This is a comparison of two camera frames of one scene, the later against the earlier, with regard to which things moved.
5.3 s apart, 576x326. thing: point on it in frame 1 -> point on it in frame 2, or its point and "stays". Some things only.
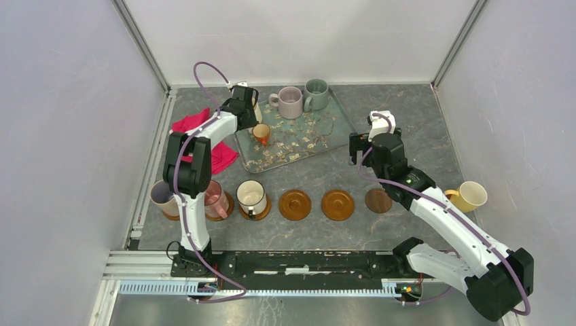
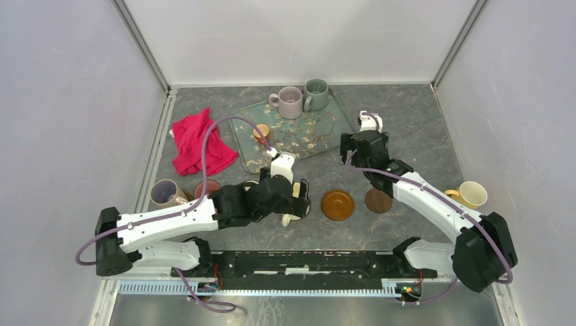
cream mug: [257, 115] -> [286, 219]
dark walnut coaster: [378, 200] stays
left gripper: [253, 121] -> [297, 206]
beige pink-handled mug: [162, 195] stays
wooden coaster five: [337, 205] stays
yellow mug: [469, 196] stays
